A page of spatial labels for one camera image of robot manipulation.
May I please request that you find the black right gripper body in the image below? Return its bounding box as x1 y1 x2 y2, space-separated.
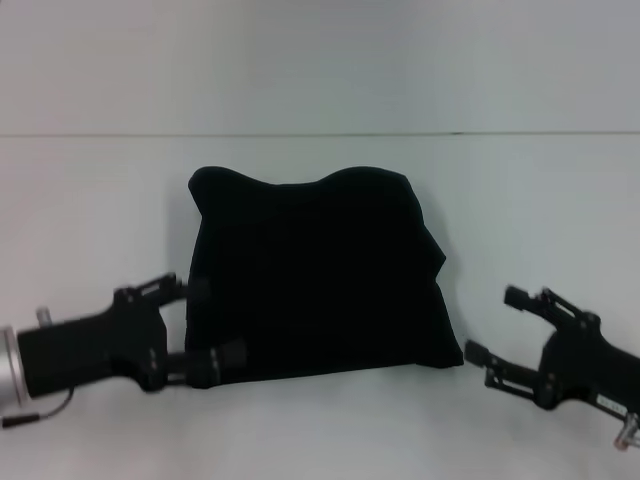
536 311 640 417

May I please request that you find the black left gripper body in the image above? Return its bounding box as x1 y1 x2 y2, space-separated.
16 286 170 400

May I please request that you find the black shirt with FREE print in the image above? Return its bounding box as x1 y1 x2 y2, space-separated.
183 165 466 390

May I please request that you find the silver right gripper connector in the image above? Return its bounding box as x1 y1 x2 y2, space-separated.
613 411 640 450

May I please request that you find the reddish left arm cable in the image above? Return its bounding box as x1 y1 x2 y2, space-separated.
1 386 77 430

